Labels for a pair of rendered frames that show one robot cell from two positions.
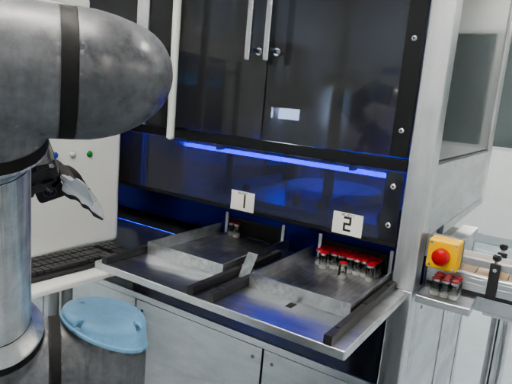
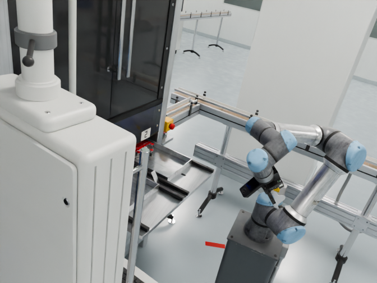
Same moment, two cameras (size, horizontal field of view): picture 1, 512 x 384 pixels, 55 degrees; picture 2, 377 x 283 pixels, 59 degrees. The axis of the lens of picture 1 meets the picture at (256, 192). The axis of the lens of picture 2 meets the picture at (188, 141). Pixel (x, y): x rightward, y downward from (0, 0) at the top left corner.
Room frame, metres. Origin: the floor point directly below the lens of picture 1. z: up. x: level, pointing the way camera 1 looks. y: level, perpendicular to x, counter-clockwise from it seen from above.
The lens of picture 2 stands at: (1.22, 1.44, 1.92)
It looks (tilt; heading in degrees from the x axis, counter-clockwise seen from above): 28 degrees down; 264
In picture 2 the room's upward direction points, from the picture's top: 11 degrees clockwise
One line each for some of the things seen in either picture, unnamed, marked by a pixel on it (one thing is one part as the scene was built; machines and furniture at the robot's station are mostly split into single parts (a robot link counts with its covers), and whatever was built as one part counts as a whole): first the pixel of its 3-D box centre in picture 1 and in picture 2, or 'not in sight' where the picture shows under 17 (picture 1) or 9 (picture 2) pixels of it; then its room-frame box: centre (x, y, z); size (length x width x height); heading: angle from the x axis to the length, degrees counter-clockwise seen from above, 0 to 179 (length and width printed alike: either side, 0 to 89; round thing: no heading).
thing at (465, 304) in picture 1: (447, 297); (159, 137); (1.20, -0.51, 0.87); 0.14 x 0.13 x 0.02; 148
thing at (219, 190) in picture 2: not in sight; (211, 197); (0.65, -0.98, 0.07); 0.50 x 0.08 x 0.14; 58
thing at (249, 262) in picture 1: (237, 270); (162, 181); (1.16, 0.03, 0.91); 0.14 x 0.03 x 0.06; 148
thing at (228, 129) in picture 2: not in sight; (220, 162); (0.65, -0.98, 0.46); 0.09 x 0.09 x 0.77; 58
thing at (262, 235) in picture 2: not in sight; (260, 224); (0.65, 0.20, 0.84); 0.15 x 0.15 x 0.10
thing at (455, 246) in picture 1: (445, 252); (165, 123); (1.18, -0.48, 1.00); 0.08 x 0.07 x 0.07; 148
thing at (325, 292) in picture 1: (328, 276); (156, 158); (1.21, -0.20, 0.90); 0.34 x 0.26 x 0.04; 148
